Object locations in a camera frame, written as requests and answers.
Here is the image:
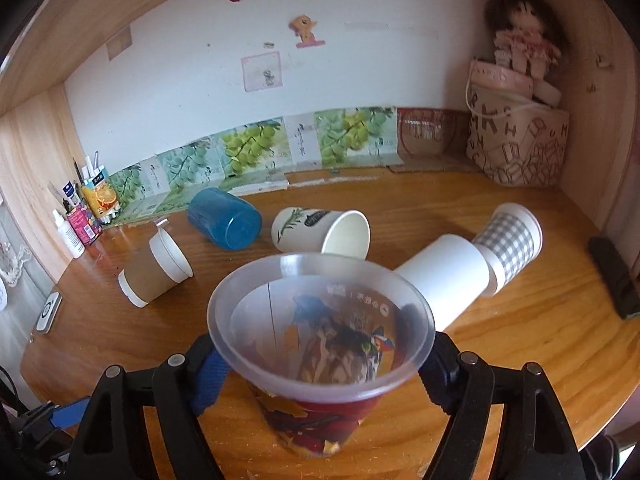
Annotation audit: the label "brown-sleeved white paper cup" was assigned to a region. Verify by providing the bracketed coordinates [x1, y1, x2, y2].
[117, 227, 195, 309]

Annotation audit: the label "clear printed plastic cup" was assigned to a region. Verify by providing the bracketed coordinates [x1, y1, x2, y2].
[207, 253, 437, 459]

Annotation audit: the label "white plastic bottle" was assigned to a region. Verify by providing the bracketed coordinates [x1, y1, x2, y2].
[51, 209, 86, 260]

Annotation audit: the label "orange-print carton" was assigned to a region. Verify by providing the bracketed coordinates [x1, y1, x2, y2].
[81, 169, 122, 222]

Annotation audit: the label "grape-print cardboard panels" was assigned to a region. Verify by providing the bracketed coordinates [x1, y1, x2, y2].
[106, 106, 399, 223]

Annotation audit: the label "white flat device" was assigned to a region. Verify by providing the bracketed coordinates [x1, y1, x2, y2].
[35, 291, 64, 335]

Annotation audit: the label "left hand-held gripper finger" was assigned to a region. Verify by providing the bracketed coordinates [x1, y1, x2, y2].
[15, 396, 92, 442]

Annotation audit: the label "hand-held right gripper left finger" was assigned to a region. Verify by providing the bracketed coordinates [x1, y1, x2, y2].
[70, 333, 232, 480]

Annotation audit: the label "black flat object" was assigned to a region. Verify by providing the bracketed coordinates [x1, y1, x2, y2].
[587, 236, 640, 321]

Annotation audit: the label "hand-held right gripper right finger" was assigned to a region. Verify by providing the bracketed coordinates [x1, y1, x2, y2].
[418, 332, 587, 480]

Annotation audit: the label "red-print cardboard panel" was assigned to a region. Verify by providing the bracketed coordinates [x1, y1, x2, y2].
[396, 106, 472, 167]

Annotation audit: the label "pink round box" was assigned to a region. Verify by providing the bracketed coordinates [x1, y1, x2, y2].
[469, 58, 534, 100]

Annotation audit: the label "pink printed can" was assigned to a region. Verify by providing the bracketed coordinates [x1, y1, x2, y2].
[66, 204, 102, 248]

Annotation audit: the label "white lace cloth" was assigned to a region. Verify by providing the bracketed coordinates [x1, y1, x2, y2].
[0, 240, 34, 292]

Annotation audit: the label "white leaf-print paper cup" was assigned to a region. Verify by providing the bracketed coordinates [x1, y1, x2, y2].
[270, 207, 372, 261]

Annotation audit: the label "grey checked paper cup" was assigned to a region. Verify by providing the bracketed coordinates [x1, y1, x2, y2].
[472, 202, 544, 287]

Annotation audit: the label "blue plastic cup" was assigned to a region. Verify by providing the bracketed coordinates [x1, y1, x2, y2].
[187, 187, 264, 252]

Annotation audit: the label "plain white paper cup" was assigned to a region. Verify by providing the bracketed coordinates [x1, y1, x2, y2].
[394, 233, 500, 334]

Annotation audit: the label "pink square wall sticker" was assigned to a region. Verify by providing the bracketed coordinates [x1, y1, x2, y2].
[241, 51, 283, 93]

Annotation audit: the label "beige letter-print bag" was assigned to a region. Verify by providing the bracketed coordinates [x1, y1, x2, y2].
[464, 80, 571, 189]

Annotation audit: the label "dark-haired rag doll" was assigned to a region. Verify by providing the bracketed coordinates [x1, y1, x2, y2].
[483, 0, 572, 82]

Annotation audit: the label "pony wall sticker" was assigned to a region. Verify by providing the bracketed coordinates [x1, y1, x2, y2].
[289, 14, 326, 50]

